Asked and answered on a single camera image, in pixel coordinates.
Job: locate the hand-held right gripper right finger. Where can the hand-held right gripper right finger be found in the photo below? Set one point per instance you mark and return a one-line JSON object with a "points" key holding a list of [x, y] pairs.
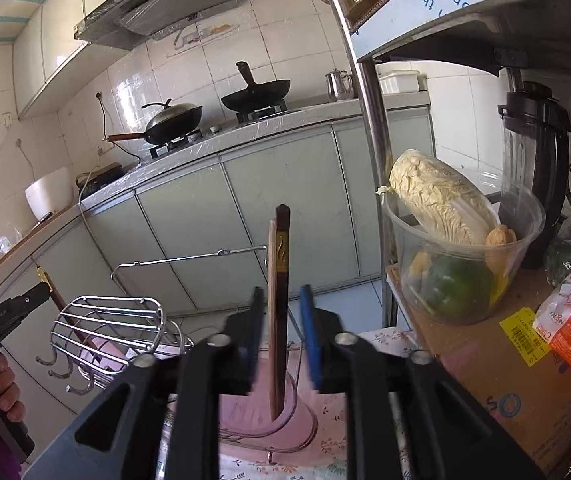
{"points": [[309, 332]]}

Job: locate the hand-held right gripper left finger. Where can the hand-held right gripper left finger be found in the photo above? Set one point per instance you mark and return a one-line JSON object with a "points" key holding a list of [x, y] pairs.
{"points": [[252, 332]]}

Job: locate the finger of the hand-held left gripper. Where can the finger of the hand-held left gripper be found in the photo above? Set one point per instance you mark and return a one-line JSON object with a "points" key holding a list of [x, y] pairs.
{"points": [[33, 296]]}

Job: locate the dark brown gold-tip chopstick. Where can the dark brown gold-tip chopstick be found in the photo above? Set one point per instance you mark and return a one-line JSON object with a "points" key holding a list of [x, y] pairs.
{"points": [[68, 317]]}

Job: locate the dark brown gold-print chopstick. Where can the dark brown gold-print chopstick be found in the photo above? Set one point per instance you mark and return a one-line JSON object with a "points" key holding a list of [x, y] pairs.
{"points": [[282, 260]]}

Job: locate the pink plastic holder cup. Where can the pink plastic holder cup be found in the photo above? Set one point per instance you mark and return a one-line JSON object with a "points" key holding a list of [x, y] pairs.
{"points": [[260, 425], [105, 357]]}

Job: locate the white rice cooker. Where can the white rice cooker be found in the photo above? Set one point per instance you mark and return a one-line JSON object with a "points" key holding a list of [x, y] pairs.
{"points": [[50, 192]]}

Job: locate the pale green base cabinets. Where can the pale green base cabinets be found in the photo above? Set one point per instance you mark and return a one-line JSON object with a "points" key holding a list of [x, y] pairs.
{"points": [[275, 200]]}

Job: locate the green bell pepper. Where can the green bell pepper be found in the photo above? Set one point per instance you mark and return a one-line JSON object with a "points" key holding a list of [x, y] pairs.
{"points": [[458, 287]]}

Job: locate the clear plastic bowl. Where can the clear plastic bowl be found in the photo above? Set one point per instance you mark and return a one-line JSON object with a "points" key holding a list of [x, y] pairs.
{"points": [[465, 280]]}

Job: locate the brown cardboard box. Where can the brown cardboard box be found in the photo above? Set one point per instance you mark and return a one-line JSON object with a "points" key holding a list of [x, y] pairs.
{"points": [[485, 385]]}

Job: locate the napa cabbage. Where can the napa cabbage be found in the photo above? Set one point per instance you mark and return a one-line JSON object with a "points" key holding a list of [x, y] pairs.
{"points": [[440, 195]]}

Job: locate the tan ginger root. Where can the tan ginger root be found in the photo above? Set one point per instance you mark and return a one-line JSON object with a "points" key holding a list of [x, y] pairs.
{"points": [[500, 242]]}

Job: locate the black gas stove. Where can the black gas stove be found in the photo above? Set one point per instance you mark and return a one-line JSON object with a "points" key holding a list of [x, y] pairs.
{"points": [[260, 115]]}

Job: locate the lidded frying pan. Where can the lidded frying pan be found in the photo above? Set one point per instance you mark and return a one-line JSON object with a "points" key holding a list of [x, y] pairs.
{"points": [[173, 122]]}

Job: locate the black wok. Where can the black wok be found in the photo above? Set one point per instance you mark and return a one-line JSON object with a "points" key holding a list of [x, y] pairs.
{"points": [[258, 95]]}

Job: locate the steel kettle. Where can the steel kettle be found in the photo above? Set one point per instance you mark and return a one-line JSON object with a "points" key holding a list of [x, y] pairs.
{"points": [[339, 85]]}

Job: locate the white plastic container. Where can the white plastic container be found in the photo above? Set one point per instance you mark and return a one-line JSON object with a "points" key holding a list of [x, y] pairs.
{"points": [[400, 82]]}

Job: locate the black blender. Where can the black blender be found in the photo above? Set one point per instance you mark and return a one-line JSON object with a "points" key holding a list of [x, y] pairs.
{"points": [[540, 160]]}

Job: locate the steel range hood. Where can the steel range hood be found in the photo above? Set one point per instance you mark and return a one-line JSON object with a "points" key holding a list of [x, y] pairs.
{"points": [[165, 5]]}

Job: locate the dark shelf board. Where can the dark shelf board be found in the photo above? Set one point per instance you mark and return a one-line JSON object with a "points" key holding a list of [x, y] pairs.
{"points": [[490, 30]]}

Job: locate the white blue-print cardboard box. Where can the white blue-print cardboard box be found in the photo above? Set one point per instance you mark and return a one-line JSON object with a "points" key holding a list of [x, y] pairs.
{"points": [[440, 0]]}

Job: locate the white wall switch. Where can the white wall switch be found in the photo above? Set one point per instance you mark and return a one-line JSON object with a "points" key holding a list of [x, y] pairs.
{"points": [[9, 120]]}

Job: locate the steel shelf post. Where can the steel shelf post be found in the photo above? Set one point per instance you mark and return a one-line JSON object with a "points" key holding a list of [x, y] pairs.
{"points": [[373, 120]]}

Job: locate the cream wall cabinets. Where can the cream wall cabinets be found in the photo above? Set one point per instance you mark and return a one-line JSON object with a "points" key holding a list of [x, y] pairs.
{"points": [[50, 50]]}

